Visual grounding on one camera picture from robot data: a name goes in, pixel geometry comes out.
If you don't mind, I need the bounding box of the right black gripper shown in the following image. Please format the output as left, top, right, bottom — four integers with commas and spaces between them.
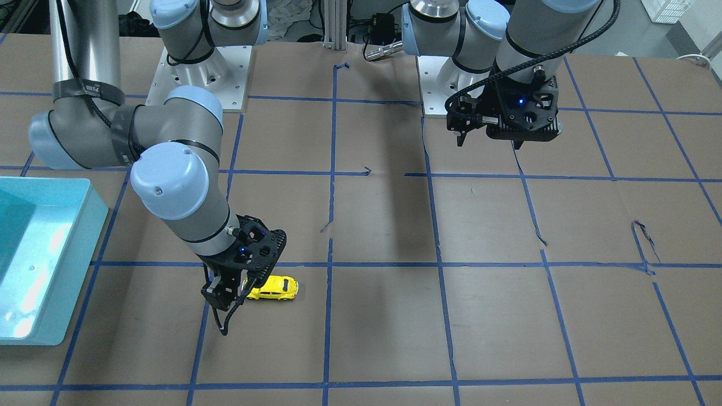
201, 215, 287, 311

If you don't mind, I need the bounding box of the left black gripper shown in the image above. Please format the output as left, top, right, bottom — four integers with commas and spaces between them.
447, 71, 562, 150

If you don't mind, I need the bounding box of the yellow toy beetle car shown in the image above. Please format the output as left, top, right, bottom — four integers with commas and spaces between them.
246, 275, 300, 301

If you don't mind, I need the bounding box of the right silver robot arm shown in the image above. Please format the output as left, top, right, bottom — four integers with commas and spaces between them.
29, 1, 286, 313

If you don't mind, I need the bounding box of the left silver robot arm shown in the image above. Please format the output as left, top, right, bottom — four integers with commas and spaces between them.
402, 1, 613, 149

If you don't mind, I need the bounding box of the teal plastic bin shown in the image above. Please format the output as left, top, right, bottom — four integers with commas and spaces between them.
1, 177, 108, 345

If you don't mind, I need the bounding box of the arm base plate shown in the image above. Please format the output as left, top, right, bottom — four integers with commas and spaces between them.
146, 46, 253, 113
418, 56, 497, 119

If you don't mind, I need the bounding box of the right arm wrist cable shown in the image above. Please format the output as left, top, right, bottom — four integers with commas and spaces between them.
212, 276, 260, 337

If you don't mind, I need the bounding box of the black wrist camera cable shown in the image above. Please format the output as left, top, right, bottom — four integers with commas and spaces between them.
444, 0, 621, 113

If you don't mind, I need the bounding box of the aluminium frame post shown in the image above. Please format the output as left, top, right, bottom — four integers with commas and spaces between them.
323, 0, 348, 53

